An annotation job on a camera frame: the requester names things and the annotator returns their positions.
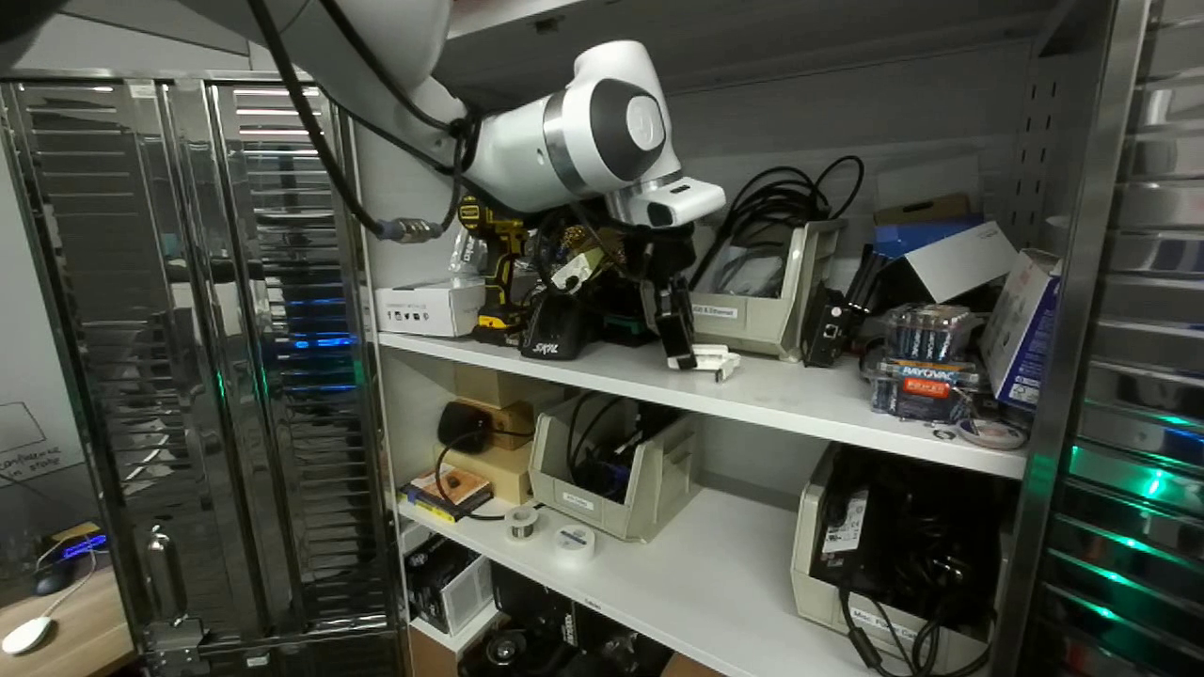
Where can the blue and white carton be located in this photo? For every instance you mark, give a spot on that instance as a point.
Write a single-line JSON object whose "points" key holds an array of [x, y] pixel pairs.
{"points": [[1026, 333]]}

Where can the white paper card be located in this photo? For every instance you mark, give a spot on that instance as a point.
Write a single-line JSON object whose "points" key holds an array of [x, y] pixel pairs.
{"points": [[966, 263]]}

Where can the small black device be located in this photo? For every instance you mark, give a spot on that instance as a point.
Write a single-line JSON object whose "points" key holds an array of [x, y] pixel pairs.
{"points": [[827, 329]]}

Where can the glass door server rack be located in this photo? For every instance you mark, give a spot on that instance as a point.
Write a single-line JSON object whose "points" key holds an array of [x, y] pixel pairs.
{"points": [[228, 378]]}

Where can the metal slatted rack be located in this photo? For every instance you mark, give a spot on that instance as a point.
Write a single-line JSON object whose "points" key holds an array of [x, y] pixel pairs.
{"points": [[1135, 378]]}

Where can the device with blue light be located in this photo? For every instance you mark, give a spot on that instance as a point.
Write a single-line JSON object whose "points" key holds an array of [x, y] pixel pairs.
{"points": [[72, 550]]}

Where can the white open box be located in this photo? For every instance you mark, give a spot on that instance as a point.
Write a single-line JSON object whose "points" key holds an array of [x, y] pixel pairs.
{"points": [[454, 601]]}

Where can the grey metal shelf unit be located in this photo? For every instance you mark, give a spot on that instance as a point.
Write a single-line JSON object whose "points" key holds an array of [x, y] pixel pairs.
{"points": [[776, 398]]}

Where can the flat clear tape roll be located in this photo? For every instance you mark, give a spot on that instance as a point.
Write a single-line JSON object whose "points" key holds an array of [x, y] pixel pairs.
{"points": [[997, 435]]}

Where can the small grey tape roll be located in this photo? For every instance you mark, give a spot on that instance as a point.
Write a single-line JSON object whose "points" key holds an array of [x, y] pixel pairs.
{"points": [[524, 521]]}

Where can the white spoon shaped object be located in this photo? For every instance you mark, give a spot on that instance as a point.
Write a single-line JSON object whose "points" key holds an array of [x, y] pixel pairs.
{"points": [[29, 633]]}

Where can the white rectangular device box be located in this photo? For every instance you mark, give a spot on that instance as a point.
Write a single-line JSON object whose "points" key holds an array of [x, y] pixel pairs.
{"points": [[434, 312]]}

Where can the small white object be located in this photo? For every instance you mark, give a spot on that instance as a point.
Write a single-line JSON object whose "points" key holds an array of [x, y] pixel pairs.
{"points": [[718, 362]]}

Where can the beige tool box bin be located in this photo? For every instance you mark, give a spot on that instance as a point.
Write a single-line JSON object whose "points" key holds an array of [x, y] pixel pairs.
{"points": [[755, 313]]}

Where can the black round gadget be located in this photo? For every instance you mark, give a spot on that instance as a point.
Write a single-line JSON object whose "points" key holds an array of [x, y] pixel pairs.
{"points": [[465, 428]]}

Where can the flat black yellow board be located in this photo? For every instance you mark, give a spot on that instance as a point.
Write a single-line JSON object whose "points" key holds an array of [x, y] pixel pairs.
{"points": [[445, 502]]}

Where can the white glove shaped object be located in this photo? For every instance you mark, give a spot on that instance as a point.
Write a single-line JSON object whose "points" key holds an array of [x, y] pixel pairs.
{"points": [[467, 263]]}

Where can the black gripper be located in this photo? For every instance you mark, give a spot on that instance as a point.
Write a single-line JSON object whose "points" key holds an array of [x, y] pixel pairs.
{"points": [[655, 258]]}

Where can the black battery charger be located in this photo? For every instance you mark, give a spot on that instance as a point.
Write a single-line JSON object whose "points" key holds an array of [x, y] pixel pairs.
{"points": [[563, 329]]}

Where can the large beige bin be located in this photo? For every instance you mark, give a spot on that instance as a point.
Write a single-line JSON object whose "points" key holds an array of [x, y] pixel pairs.
{"points": [[815, 550]]}

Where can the blue cardboard box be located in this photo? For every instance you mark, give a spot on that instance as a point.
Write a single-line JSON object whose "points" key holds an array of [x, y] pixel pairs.
{"points": [[927, 235]]}

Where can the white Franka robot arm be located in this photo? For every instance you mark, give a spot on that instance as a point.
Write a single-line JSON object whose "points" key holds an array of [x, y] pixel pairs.
{"points": [[552, 134]]}

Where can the small white tape roll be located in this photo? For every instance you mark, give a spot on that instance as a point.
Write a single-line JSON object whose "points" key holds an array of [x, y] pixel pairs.
{"points": [[572, 539]]}

